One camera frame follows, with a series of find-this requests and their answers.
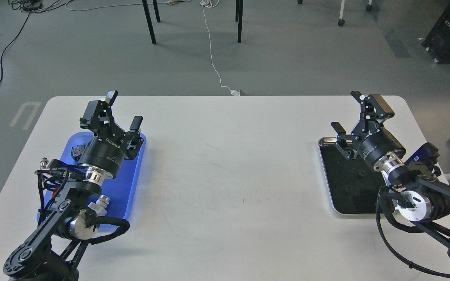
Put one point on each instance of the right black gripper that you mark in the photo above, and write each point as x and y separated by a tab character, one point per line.
369	140

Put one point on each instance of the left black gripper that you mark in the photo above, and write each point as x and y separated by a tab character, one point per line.
108	148

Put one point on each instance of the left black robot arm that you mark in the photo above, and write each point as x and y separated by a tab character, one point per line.
67	222

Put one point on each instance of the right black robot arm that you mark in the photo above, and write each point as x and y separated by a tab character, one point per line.
415	201

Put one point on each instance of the yellow mushroom push button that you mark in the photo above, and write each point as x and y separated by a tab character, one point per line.
77	152

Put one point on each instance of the silver metal tray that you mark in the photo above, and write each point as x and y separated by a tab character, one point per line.
352	186

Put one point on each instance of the blue plastic tray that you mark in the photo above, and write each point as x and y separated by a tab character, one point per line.
119	190

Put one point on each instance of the green white push button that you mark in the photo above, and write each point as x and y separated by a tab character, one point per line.
100	206

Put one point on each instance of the white caster leg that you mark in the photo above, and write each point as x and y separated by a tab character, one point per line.
341	21

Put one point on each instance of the black table leg left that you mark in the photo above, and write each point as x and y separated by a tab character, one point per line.
149	19

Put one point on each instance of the black table leg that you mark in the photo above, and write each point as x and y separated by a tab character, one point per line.
149	19
239	18

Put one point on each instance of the black table leg right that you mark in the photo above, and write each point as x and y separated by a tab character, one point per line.
239	18

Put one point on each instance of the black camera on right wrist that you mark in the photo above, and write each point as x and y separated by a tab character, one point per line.
426	154

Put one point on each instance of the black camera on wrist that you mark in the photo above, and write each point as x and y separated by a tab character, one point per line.
426	154
53	170

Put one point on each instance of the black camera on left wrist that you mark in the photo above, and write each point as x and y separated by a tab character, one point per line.
53	170

